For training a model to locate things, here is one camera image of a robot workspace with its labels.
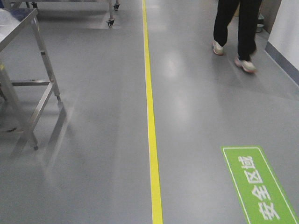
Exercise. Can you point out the steel cart with casters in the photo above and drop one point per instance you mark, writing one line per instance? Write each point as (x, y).
(78, 13)

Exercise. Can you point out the stainless steel table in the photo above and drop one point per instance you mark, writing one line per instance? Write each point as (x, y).
(12, 23)

